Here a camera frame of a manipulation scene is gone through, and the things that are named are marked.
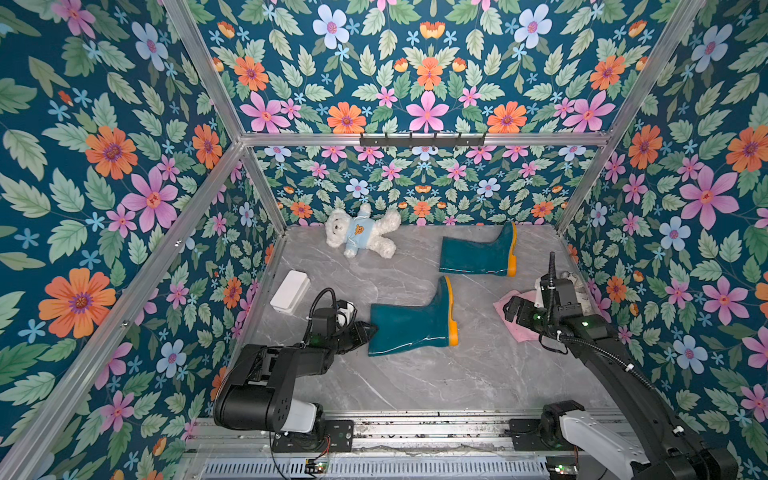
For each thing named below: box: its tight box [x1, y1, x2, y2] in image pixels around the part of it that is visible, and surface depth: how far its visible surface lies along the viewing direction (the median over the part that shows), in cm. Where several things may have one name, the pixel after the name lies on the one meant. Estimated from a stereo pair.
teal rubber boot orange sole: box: [368, 276, 459, 357], surface depth 90 cm
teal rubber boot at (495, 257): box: [439, 221, 517, 277], surface depth 108 cm
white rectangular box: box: [269, 270, 311, 315], surface depth 98 cm
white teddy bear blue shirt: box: [325, 203, 401, 259], surface depth 110 cm
